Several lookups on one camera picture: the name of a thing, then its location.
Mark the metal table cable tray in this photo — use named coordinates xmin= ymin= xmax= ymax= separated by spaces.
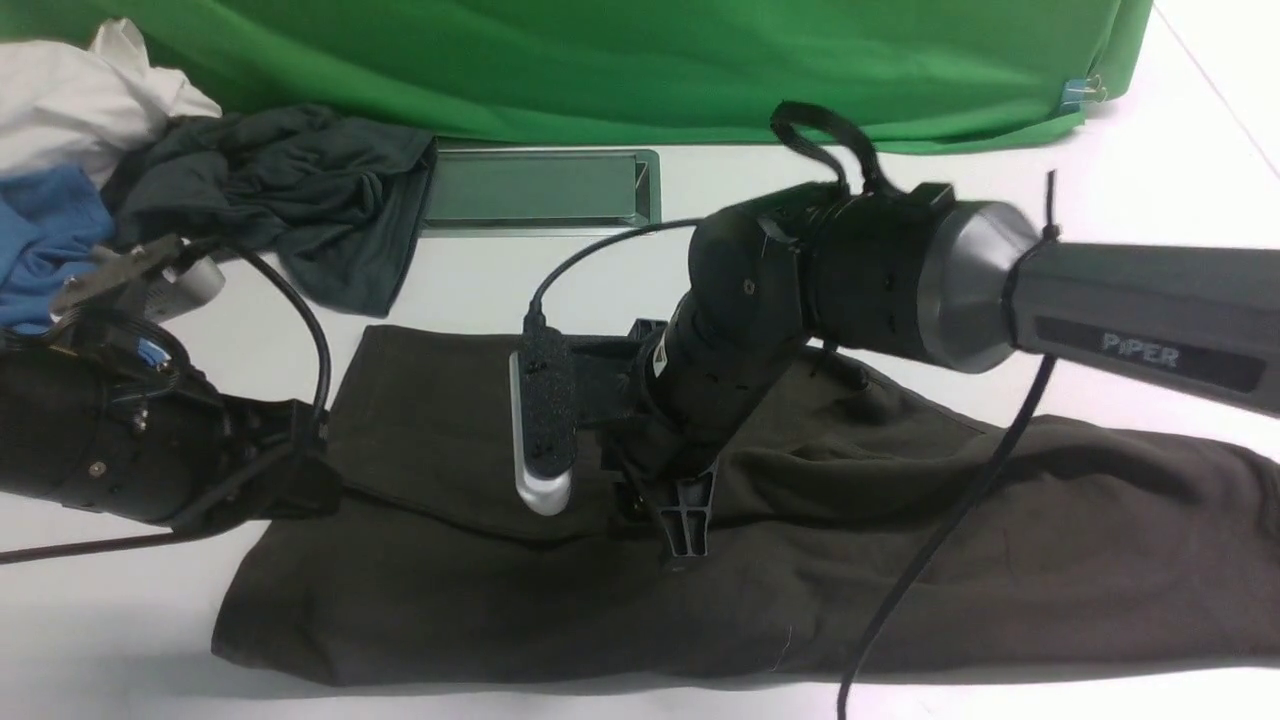
xmin=421 ymin=147 xmax=663 ymax=237

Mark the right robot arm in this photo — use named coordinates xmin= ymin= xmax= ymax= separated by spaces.
xmin=556 ymin=183 xmax=1277 ymax=559

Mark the dark gray long-sleeve top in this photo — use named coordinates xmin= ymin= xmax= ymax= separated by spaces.
xmin=211 ymin=325 xmax=1279 ymax=687

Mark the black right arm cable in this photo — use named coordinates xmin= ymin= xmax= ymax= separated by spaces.
xmin=524 ymin=170 xmax=1062 ymax=720

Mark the green backdrop cloth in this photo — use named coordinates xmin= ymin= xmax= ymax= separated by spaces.
xmin=3 ymin=1 xmax=1152 ymax=155

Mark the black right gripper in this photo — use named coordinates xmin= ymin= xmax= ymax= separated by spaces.
xmin=570 ymin=290 xmax=812 ymax=571

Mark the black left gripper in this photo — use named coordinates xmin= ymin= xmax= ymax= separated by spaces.
xmin=1 ymin=350 xmax=342 ymax=528

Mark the white crumpled garment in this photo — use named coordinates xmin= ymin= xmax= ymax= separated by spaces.
xmin=1 ymin=18 xmax=221 ymax=187

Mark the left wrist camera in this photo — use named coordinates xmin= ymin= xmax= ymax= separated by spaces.
xmin=49 ymin=234 xmax=227 ymax=324

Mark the dark teal crumpled garment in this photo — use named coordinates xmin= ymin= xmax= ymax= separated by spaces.
xmin=101 ymin=105 xmax=438 ymax=318

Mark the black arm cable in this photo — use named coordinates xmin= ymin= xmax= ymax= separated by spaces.
xmin=0 ymin=245 xmax=333 ymax=566
xmin=524 ymin=170 xmax=1062 ymax=720

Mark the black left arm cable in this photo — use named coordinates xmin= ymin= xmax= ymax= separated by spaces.
xmin=0 ymin=245 xmax=333 ymax=566

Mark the blue crumpled garment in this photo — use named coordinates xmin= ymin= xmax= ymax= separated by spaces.
xmin=1 ymin=164 xmax=115 ymax=354

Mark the blue binder clip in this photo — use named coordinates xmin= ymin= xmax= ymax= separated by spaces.
xmin=1057 ymin=76 xmax=1108 ymax=115

